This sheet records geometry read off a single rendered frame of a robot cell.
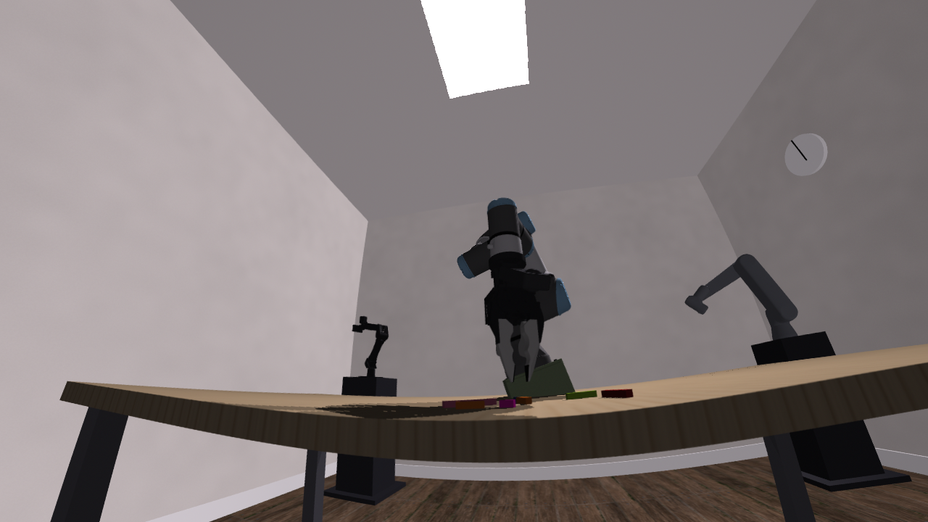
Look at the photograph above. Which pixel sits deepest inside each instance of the red rod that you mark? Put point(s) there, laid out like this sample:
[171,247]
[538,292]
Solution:
[617,393]

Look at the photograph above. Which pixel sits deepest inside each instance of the pink rod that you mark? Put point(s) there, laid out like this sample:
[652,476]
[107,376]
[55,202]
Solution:
[447,404]

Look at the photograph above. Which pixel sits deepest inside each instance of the lime green rod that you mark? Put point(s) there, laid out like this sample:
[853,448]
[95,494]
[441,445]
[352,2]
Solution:
[581,394]

